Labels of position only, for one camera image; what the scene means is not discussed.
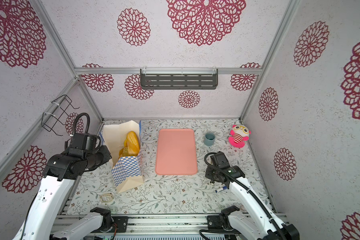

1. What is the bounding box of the long baguette bread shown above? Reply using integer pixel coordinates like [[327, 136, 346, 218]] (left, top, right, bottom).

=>
[[126, 131, 140, 156]]

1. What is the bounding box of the checkered paper bag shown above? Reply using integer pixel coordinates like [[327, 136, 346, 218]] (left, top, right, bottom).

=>
[[102, 121, 144, 193]]

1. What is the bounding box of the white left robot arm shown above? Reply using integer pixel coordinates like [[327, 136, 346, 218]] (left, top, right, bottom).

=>
[[14, 113, 119, 240]]

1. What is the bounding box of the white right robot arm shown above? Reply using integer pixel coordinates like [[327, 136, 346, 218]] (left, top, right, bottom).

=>
[[199, 152, 300, 240]]

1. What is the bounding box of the blue white marker pen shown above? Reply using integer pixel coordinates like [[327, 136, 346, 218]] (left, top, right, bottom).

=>
[[215, 186, 228, 193]]

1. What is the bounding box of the teal ceramic cup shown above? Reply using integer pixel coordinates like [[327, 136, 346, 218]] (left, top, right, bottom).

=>
[[204, 133, 216, 147]]

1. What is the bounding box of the pink plush owl toy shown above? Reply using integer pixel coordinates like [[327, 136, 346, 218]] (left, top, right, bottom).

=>
[[228, 125, 251, 149]]

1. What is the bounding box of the pink plastic tray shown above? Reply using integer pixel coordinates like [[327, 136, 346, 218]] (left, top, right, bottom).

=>
[[155, 129, 198, 176]]

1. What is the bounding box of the cream tape roll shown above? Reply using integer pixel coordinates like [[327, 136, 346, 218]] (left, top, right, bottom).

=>
[[100, 193, 114, 203]]

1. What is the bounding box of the black wire wall basket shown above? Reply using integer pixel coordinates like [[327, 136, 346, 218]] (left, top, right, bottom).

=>
[[41, 94, 79, 137]]

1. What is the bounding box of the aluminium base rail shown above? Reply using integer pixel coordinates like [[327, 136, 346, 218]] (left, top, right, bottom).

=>
[[46, 207, 300, 240]]

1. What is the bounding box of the grey wall shelf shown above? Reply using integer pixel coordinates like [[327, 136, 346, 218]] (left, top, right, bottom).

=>
[[140, 69, 218, 90]]

